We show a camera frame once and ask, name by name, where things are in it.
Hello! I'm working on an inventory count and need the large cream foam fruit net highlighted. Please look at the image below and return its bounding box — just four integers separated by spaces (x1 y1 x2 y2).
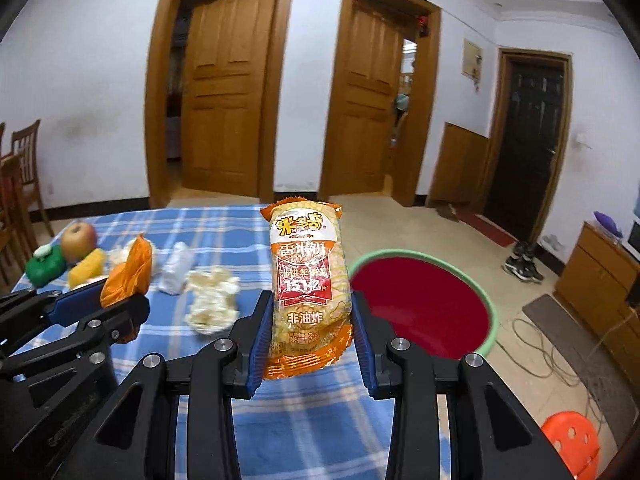
185 266 241 337

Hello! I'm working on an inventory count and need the green toy bell pepper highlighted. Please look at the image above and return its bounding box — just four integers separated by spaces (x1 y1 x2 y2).
25 244 67 288

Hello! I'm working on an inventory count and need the small yellow foam fruit net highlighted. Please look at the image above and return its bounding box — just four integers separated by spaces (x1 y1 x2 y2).
67 247 108 290

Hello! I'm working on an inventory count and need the television screen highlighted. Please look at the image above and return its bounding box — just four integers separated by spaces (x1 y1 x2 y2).
625 220 640 263

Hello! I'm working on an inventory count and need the brown entrance door frame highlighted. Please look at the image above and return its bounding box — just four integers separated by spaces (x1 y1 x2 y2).
481 46 573 251

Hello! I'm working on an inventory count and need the white plastic bag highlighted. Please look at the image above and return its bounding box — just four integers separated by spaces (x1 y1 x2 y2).
157 241 196 295

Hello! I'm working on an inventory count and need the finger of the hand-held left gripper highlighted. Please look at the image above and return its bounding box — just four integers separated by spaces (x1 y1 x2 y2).
0 294 151 388
0 279 110 356

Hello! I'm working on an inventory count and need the wooden dining chair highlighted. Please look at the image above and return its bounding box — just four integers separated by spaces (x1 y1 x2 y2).
11 119 55 238
0 152 38 281

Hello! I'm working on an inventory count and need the blue plaid tablecloth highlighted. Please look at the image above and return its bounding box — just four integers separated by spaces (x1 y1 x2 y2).
10 204 401 480

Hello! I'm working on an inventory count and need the orange plastic stool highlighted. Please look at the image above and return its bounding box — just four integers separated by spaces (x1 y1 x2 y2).
541 411 601 480

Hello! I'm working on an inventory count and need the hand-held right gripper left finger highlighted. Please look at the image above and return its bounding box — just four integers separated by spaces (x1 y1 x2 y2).
80 289 275 480

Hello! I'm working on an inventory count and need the red door mat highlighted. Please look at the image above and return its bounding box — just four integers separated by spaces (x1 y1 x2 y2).
457 210 518 247

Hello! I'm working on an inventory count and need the dark entrance door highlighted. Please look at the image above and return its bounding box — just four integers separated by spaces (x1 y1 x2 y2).
495 57 566 241

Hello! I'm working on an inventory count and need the purple cloth item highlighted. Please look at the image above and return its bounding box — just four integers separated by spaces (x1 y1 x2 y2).
593 211 623 237

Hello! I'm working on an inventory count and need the orange cardboard box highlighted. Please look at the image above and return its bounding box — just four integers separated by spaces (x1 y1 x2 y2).
100 234 153 309

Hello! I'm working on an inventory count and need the wooden panel door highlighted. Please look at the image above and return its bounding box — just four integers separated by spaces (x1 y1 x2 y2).
332 0 403 193
181 0 280 196

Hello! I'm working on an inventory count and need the wooden wall panel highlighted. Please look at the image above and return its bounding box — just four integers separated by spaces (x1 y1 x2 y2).
429 121 490 206

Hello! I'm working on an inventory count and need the beige wall fuse box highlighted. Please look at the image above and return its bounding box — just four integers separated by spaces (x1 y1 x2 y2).
461 39 483 83

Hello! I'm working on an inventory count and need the red basin with green rim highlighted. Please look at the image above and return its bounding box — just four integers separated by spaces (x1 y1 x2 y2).
347 251 498 361

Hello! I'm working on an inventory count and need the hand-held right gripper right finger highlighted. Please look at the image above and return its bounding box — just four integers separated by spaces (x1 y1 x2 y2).
350 291 576 480

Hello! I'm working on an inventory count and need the thin floor cable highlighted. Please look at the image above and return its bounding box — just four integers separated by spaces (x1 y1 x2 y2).
495 305 640 411

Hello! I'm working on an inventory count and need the wooden door frame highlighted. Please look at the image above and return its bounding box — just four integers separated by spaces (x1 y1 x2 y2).
320 0 442 207
145 0 300 209

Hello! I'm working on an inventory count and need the orange snack packet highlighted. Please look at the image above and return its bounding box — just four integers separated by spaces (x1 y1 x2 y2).
260 197 355 381

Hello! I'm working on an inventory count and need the red yellow apple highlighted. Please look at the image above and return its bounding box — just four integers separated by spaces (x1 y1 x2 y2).
61 222 98 263

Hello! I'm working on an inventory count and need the grey floor mat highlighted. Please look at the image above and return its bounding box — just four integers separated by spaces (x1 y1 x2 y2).
522 294 631 396

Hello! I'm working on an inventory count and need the black sneaker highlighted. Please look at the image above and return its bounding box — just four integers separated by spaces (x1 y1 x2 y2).
520 245 545 283
504 241 531 281

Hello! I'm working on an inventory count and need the wooden low cabinet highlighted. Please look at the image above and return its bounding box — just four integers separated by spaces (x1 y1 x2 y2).
555 221 640 361

